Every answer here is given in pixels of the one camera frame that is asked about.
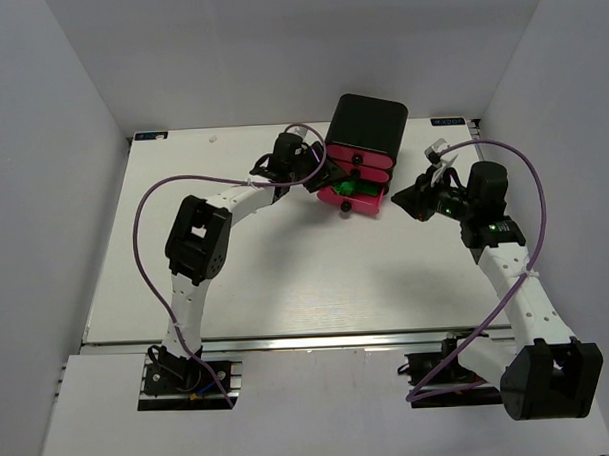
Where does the blue label sticker right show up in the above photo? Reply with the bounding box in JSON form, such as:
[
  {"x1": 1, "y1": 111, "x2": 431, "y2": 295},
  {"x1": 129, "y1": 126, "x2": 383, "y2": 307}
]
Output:
[{"x1": 430, "y1": 117, "x2": 466, "y2": 126}]

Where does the black drawer housing box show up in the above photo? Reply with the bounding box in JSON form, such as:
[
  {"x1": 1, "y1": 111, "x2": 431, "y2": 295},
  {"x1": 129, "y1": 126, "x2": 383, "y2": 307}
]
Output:
[{"x1": 325, "y1": 93, "x2": 409, "y2": 178}]

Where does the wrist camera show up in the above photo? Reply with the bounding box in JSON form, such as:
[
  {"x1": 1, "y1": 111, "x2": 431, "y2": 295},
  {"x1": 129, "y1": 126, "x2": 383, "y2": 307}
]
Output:
[
  {"x1": 287, "y1": 126, "x2": 308, "y2": 140},
  {"x1": 424, "y1": 138, "x2": 457, "y2": 187}
]

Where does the blue label sticker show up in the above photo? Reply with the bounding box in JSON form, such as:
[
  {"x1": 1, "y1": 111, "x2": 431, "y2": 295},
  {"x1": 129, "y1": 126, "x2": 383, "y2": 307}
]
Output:
[
  {"x1": 133, "y1": 131, "x2": 168, "y2": 142},
  {"x1": 430, "y1": 117, "x2": 466, "y2": 126}
]

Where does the small dark green lego cube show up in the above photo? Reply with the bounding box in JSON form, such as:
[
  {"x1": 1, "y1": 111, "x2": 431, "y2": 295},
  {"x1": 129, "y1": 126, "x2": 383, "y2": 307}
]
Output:
[{"x1": 332, "y1": 180, "x2": 356, "y2": 197}]

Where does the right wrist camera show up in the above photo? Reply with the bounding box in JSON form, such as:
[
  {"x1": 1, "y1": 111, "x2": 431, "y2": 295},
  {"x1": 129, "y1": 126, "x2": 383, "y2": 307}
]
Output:
[{"x1": 424, "y1": 138, "x2": 457, "y2": 187}]

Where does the blue label sticker left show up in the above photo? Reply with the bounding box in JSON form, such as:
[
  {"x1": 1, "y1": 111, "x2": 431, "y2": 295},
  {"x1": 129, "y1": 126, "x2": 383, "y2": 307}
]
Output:
[{"x1": 133, "y1": 131, "x2": 168, "y2": 142}]

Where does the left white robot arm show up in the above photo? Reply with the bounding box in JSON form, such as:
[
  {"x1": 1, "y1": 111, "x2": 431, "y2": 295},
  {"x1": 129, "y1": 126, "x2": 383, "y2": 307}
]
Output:
[{"x1": 161, "y1": 132, "x2": 350, "y2": 359}]

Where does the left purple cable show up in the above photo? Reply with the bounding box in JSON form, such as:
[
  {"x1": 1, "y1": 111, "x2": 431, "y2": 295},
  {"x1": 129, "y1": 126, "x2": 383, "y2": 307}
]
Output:
[{"x1": 133, "y1": 121, "x2": 338, "y2": 413}]

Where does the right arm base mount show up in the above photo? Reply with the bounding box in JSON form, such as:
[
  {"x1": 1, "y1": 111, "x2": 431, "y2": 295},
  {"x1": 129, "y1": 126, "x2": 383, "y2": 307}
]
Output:
[{"x1": 396, "y1": 330, "x2": 502, "y2": 409}]

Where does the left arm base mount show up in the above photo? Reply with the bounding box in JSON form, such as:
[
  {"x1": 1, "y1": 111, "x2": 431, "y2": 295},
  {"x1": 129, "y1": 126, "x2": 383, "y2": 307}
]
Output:
[{"x1": 137, "y1": 345, "x2": 242, "y2": 412}]

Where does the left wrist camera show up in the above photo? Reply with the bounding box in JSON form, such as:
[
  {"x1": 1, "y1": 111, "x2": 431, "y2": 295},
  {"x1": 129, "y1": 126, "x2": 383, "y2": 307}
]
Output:
[{"x1": 287, "y1": 126, "x2": 308, "y2": 140}]

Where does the pink drawer with black knob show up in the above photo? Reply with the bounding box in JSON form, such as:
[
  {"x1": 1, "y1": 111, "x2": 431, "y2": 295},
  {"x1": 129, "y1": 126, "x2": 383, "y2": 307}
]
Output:
[{"x1": 327, "y1": 144, "x2": 395, "y2": 170}]

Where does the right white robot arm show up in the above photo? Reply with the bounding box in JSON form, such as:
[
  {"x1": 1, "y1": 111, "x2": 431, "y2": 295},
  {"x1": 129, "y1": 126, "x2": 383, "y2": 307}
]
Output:
[{"x1": 392, "y1": 161, "x2": 603, "y2": 421}]

